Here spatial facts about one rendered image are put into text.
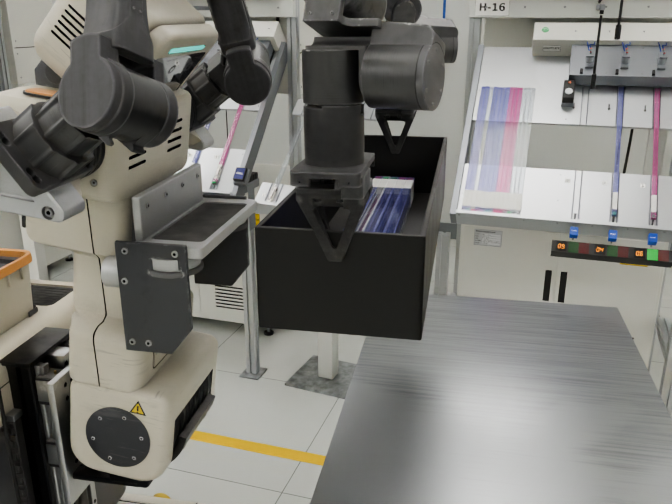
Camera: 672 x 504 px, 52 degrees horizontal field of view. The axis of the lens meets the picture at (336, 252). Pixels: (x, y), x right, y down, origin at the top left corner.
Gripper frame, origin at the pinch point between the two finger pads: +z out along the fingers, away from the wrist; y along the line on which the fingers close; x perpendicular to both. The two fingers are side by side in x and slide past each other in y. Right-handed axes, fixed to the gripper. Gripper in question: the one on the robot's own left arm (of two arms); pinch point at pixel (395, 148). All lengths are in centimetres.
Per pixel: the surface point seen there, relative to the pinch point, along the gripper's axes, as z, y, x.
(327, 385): 109, 101, 35
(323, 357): 100, 106, 37
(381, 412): 29.8, -37.9, -2.4
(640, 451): 30, -41, -36
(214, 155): 26, 117, 79
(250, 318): 85, 104, 64
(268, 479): 109, 45, 42
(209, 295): 92, 138, 94
